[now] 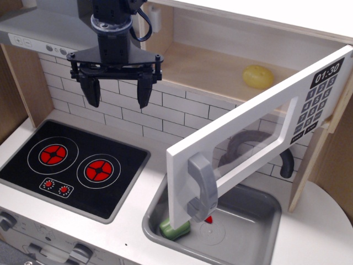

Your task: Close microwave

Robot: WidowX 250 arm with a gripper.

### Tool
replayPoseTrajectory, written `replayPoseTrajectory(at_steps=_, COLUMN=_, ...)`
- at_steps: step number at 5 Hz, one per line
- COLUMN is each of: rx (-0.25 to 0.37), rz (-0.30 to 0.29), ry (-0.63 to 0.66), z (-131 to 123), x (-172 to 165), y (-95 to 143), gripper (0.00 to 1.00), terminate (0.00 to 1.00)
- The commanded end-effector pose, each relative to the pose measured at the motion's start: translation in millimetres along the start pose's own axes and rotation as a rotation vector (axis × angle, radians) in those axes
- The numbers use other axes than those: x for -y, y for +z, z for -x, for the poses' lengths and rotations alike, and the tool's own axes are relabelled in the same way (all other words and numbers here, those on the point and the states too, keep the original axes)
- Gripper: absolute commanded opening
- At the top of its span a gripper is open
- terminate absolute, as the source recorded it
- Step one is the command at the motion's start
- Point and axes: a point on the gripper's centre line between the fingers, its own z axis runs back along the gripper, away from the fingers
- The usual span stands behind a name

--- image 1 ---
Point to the grey microwave door handle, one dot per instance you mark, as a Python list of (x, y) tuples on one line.
[(201, 207)]

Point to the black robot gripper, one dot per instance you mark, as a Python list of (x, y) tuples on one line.
[(115, 58)]

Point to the yellow toy lemon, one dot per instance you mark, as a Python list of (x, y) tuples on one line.
[(258, 77)]

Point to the grey oven knob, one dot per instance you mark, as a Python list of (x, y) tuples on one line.
[(7, 221), (81, 253)]

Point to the red toy chili pepper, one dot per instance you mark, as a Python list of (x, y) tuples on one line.
[(209, 220)]

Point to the grey oven knob left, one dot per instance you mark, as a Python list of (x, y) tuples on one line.
[(7, 221)]

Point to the black toy stove top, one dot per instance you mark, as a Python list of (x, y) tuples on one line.
[(80, 171)]

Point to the white toy microwave door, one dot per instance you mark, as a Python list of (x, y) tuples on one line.
[(290, 111)]

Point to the grey toy sink basin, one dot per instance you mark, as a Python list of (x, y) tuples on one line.
[(243, 229)]

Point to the grey toy range hood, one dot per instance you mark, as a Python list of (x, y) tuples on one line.
[(62, 24)]

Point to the dark grey toy faucet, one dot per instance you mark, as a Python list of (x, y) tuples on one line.
[(233, 152)]

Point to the wooden microwave cabinet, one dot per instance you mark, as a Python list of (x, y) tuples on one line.
[(204, 57)]

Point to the grey oven knob right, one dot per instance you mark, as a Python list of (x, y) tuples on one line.
[(81, 253)]

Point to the grey oven door handle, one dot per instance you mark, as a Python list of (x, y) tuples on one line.
[(50, 255)]

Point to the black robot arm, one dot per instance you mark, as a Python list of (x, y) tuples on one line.
[(113, 18)]

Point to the white door catch block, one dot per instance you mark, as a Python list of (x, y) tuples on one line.
[(155, 16)]

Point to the green toy bell pepper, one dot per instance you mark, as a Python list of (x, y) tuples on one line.
[(173, 234)]

